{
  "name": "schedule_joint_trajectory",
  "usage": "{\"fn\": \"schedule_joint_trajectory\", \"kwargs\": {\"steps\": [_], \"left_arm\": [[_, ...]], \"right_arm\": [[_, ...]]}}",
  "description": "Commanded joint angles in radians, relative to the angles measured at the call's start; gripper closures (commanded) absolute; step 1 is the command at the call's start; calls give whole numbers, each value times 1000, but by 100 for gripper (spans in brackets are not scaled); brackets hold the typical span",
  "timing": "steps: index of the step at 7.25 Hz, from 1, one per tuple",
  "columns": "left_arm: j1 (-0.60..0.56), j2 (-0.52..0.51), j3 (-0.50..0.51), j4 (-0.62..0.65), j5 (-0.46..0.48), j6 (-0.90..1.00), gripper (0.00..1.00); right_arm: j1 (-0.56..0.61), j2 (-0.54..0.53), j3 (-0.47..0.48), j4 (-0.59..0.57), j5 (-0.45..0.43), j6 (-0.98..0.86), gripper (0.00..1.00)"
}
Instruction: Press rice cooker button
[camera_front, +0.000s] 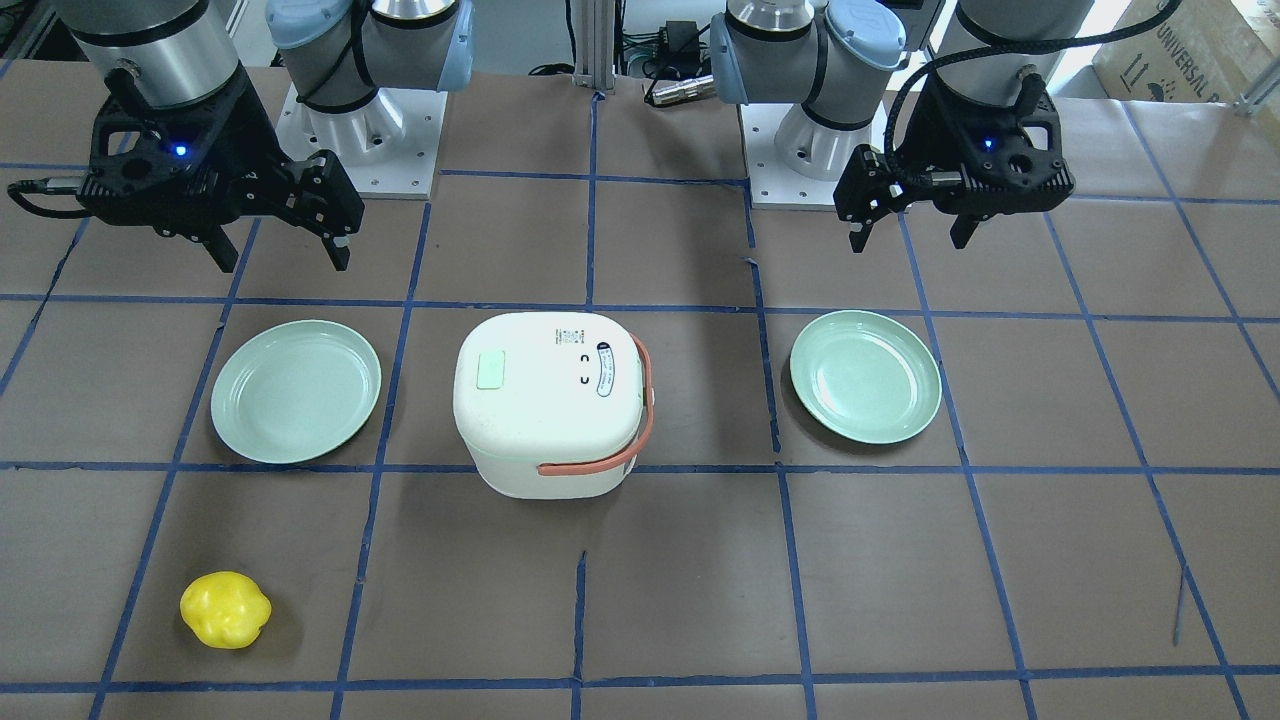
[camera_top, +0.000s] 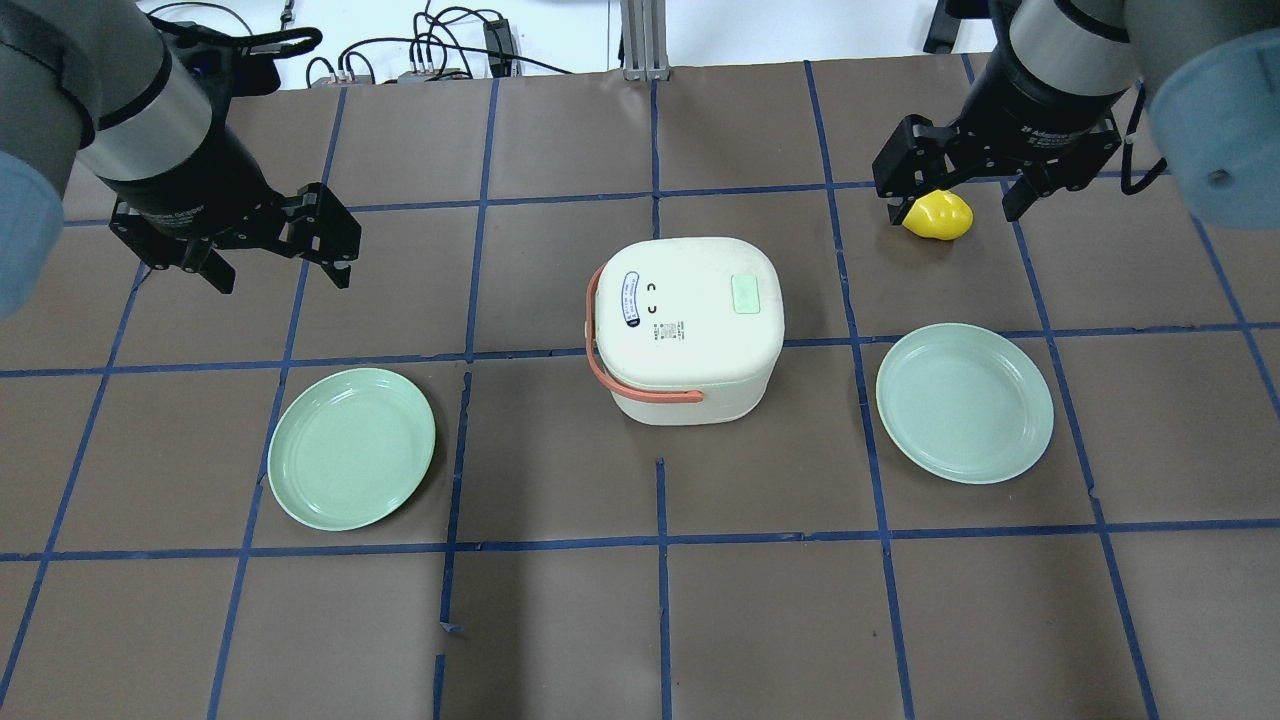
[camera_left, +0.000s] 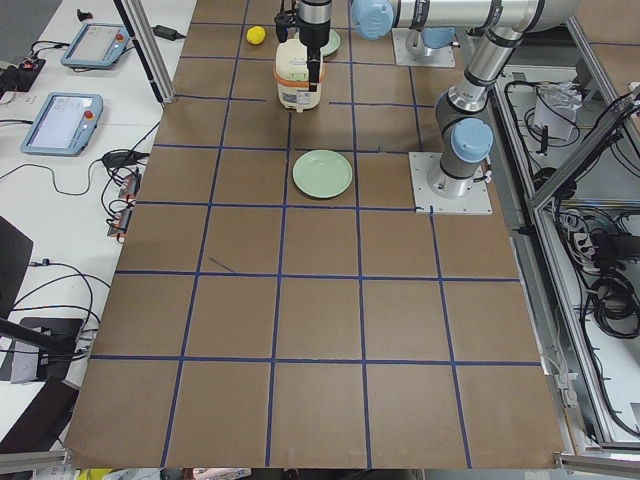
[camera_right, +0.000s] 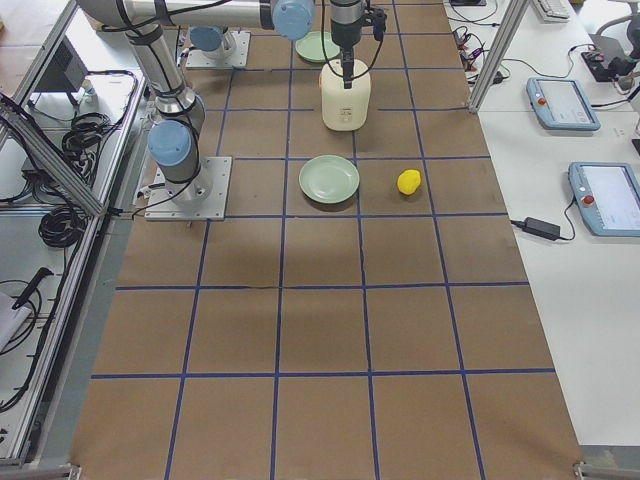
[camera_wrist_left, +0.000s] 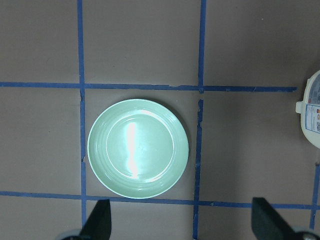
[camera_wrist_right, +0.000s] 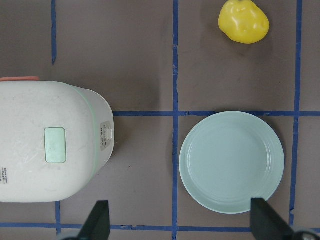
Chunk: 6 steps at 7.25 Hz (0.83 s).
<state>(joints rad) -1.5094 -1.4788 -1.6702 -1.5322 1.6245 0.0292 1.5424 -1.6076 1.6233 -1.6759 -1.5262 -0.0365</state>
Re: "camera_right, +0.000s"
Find black control box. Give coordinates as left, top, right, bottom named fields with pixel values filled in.
left=47, top=37, right=88, bottom=92

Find teach pendant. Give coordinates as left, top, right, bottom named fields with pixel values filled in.
left=568, top=162, right=639, bottom=238
left=526, top=77, right=601, bottom=132

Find aluminium frame post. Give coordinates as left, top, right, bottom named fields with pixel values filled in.
left=468, top=0, right=527, bottom=114

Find near teach pendant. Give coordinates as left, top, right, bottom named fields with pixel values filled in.
left=568, top=162, right=639, bottom=238

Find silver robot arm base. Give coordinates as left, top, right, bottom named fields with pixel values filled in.
left=189, top=26, right=236, bottom=59

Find white keyboard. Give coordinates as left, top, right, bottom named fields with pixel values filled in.
left=530, top=0, right=571, bottom=23

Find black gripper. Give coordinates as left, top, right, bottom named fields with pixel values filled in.
left=330, top=0, right=362, bottom=89

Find black power adapter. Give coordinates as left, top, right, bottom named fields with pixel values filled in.
left=522, top=217, right=561, bottom=241

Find green plate near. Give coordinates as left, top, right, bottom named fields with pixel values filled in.
left=298, top=155, right=360, bottom=204

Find green plate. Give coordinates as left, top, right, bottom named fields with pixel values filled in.
left=298, top=155, right=360, bottom=204
left=295, top=31, right=340, bottom=63

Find far teach pendant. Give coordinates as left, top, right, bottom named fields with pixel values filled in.
left=526, top=77, right=601, bottom=132

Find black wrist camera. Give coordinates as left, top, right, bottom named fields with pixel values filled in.
left=368, top=8, right=387, bottom=43

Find aluminium frame rail left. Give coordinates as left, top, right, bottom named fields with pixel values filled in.
left=1, top=93, right=106, bottom=217

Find yellow lemon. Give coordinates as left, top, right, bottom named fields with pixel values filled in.
left=396, top=169, right=422, bottom=196

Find green plate far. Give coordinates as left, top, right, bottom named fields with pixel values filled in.
left=295, top=31, right=340, bottom=63

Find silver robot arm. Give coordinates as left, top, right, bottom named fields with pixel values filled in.
left=79, top=1, right=315, bottom=215

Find black cable coil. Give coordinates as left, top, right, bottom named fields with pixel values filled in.
left=38, top=205, right=81, bottom=248

